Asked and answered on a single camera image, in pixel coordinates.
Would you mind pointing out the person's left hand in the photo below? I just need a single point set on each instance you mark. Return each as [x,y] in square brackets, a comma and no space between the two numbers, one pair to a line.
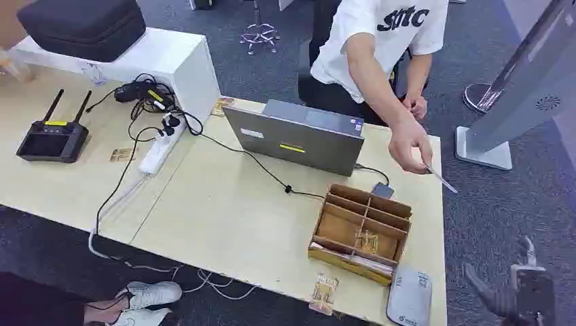
[416,103]

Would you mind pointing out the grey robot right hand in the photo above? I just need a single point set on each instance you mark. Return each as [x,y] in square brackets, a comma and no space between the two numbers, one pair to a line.
[533,297]

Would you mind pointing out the person's right hand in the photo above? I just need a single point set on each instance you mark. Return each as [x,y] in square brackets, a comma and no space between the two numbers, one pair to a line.
[407,144]

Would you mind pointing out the thin card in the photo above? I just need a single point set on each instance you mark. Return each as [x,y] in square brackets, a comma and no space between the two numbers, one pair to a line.
[443,182]

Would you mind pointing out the small grey power adapter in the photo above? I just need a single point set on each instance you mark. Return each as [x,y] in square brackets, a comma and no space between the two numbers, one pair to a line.
[382,190]

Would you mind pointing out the round chrome stand base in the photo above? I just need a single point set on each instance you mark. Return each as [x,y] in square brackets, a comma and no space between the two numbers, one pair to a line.
[479,96]

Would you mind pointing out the person in white shirt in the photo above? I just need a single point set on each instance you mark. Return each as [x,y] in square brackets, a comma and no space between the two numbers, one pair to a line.
[382,40]

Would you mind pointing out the wooden card box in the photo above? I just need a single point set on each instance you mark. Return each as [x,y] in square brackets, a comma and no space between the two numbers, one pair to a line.
[342,225]

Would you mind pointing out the grey laptop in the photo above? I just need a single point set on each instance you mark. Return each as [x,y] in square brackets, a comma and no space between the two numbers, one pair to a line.
[297,141]

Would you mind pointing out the grey standing display kiosk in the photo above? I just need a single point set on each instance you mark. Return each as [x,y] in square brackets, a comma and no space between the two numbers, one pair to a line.
[526,85]

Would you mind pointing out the flat grey white device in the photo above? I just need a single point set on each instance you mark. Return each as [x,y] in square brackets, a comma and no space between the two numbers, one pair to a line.
[409,297]

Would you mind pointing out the stack of cards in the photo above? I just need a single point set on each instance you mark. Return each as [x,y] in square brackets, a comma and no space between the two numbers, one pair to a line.
[360,261]

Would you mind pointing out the chrome chair base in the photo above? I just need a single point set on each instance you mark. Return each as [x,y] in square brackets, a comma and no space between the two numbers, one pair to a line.
[259,33]

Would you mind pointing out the white cabinet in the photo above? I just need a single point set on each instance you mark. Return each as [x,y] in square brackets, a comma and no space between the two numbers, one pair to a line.
[180,63]

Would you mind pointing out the white power strip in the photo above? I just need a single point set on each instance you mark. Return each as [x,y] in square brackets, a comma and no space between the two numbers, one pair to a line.
[162,148]

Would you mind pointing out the white sneaker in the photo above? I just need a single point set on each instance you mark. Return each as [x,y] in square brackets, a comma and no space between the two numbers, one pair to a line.
[153,294]
[141,317]

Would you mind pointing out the black carrying case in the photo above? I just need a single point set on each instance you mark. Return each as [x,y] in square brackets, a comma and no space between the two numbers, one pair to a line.
[81,27]

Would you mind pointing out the black remote with antennas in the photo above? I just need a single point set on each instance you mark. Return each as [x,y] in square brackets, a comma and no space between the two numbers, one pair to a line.
[51,144]

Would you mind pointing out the seated person's leg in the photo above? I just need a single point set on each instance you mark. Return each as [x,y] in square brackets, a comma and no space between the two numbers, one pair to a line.
[40,301]

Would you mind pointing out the clear plastic bag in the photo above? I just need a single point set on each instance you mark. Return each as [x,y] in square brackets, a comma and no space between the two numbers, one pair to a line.
[13,65]

